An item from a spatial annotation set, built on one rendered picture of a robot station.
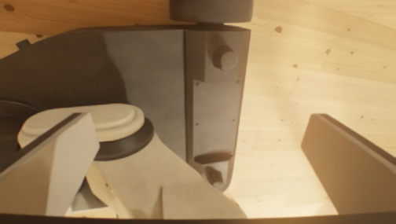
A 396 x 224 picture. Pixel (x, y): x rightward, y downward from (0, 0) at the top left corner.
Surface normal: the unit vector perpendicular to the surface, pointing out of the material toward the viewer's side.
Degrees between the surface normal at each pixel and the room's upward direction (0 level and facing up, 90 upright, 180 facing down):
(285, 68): 0
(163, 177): 90
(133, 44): 0
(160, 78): 0
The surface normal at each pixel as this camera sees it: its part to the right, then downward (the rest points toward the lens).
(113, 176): 0.01, -0.88
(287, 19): 0.22, 0.47
